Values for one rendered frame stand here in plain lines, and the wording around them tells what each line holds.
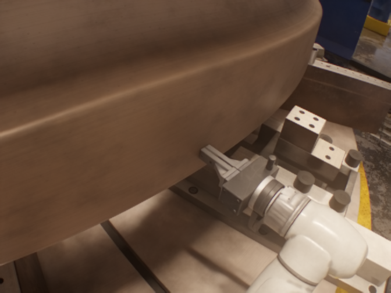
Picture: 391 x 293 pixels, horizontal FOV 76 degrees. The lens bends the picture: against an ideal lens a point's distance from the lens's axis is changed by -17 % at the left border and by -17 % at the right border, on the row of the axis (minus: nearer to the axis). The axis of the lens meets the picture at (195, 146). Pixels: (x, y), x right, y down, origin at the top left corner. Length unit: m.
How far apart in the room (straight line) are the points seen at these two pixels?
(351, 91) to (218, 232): 1.33
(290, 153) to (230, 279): 0.51
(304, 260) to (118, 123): 0.38
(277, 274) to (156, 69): 0.41
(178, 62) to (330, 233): 0.39
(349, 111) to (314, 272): 1.73
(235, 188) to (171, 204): 0.78
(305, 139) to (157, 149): 0.58
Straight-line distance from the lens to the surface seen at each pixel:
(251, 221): 0.61
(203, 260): 1.17
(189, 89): 0.51
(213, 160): 0.62
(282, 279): 0.55
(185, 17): 0.61
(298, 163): 1.04
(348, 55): 4.95
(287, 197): 0.55
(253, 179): 0.58
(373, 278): 1.31
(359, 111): 2.19
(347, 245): 0.53
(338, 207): 0.97
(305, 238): 0.53
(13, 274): 0.78
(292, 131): 0.99
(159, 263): 1.15
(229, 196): 0.55
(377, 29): 8.57
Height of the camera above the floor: 1.33
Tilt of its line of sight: 40 degrees down
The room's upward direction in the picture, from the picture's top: 8 degrees clockwise
